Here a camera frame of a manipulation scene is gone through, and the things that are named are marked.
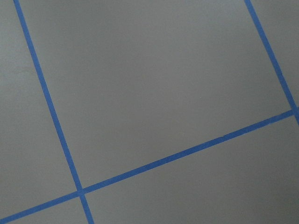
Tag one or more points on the brown paper table mat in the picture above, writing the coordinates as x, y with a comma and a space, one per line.
149, 111

